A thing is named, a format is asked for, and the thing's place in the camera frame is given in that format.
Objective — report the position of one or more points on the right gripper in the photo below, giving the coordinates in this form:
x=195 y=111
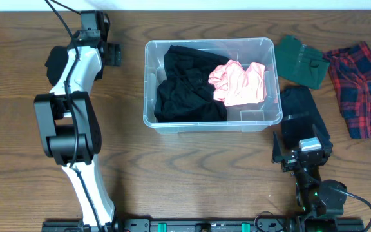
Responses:
x=328 y=144

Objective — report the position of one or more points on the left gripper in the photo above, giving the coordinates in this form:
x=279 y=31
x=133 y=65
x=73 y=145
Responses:
x=55 y=64

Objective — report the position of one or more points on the pink garment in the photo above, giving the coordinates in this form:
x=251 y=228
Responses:
x=236 y=86

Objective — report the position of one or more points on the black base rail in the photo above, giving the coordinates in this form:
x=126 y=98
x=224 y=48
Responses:
x=260 y=224

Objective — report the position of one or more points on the black folded garment right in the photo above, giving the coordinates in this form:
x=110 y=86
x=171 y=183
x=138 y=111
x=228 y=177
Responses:
x=299 y=114

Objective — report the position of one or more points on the dark green folded garment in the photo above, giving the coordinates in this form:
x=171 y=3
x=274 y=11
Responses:
x=299 y=63

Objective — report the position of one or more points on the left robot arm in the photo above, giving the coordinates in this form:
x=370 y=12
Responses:
x=68 y=126

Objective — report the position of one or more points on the red navy plaid shirt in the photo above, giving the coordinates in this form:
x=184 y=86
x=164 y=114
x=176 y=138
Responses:
x=350 y=73

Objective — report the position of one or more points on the large black garment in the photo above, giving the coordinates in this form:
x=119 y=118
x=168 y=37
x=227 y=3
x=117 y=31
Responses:
x=186 y=95

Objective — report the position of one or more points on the clear plastic storage container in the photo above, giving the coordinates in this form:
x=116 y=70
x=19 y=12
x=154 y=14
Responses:
x=245 y=118

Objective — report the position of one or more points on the small black garment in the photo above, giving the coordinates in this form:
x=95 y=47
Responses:
x=56 y=63

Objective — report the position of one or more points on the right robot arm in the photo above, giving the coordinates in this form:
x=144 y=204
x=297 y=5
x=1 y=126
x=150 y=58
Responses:
x=321 y=200

